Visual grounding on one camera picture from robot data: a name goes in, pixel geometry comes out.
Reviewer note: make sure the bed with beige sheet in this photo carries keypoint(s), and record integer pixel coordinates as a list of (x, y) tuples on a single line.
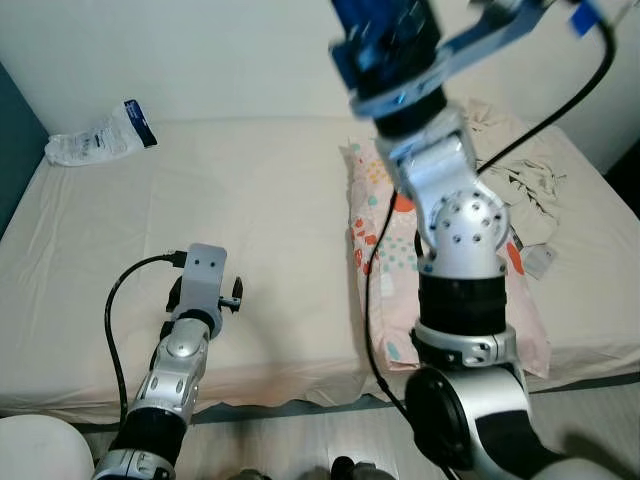
[(250, 200)]

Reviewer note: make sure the pink pillow with orange spots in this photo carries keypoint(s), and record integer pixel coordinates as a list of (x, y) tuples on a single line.
[(400, 310)]

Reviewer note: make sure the small grey tag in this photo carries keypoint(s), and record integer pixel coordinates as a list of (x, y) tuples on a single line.
[(541, 262)]

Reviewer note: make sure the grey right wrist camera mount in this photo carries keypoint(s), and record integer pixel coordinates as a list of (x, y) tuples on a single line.
[(490, 35)]

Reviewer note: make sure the blue tape piece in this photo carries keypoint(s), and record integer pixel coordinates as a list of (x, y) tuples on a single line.
[(583, 17)]

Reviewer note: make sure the dark right robot leg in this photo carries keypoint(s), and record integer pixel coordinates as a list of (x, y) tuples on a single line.
[(348, 469)]

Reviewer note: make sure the crumpled beige cloth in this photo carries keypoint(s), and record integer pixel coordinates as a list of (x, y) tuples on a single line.
[(530, 185)]

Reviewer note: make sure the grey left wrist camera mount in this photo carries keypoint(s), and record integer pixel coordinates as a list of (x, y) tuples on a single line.
[(207, 270)]

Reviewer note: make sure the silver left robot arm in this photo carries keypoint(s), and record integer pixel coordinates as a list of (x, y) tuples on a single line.
[(170, 380)]

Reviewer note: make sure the white robot torso shell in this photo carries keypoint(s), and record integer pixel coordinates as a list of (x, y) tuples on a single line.
[(40, 450)]

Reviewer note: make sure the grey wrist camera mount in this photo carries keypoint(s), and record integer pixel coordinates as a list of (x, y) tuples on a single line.
[(207, 270), (490, 35)]

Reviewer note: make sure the clear plastic bag blue label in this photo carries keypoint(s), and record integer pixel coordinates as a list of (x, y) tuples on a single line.
[(95, 140)]

